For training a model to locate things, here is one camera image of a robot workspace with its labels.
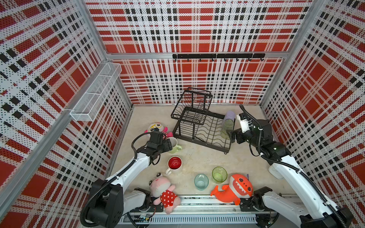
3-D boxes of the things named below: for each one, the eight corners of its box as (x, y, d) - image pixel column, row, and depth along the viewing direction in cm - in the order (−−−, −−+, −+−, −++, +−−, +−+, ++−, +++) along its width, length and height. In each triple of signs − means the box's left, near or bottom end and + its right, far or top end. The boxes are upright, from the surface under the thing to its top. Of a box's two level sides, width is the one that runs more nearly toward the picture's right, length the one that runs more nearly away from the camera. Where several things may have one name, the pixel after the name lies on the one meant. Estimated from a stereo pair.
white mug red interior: (167, 175, 85) (165, 171, 79) (169, 160, 91) (167, 155, 85) (181, 175, 85) (180, 171, 79) (182, 160, 91) (181, 155, 85)
